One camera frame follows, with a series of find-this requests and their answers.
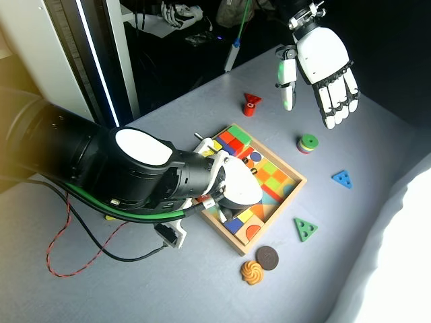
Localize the brown fabric bundle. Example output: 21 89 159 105
216 0 280 30

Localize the green triangle with holes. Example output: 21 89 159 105
293 217 319 243

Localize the white paper sheet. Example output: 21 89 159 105
134 13 179 40

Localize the orange swirl cookie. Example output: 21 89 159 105
240 260 264 286

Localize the green cable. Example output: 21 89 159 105
235 0 253 43

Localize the dark round chocolate cookie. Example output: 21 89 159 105
255 246 279 272

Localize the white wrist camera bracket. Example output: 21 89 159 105
154 220 187 250

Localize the colourful ring stack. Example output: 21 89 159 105
296 133 319 155

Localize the blue cube block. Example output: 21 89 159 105
224 218 245 236

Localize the red braided cable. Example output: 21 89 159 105
46 193 129 279

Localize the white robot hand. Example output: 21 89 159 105
275 26 361 131
217 156 263 223

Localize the white adapter with blue plug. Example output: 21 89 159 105
224 38 242 73

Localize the spare white robot hand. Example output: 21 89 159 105
160 1 205 30

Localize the black device with small light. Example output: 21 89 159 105
184 30 224 46

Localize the white column with black strip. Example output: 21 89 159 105
0 0 141 127

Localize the blue triangle with holes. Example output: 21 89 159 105
331 170 354 189

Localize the black cable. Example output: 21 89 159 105
20 178 169 263

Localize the wooden tray with colour pattern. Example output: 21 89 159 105
197 123 308 257

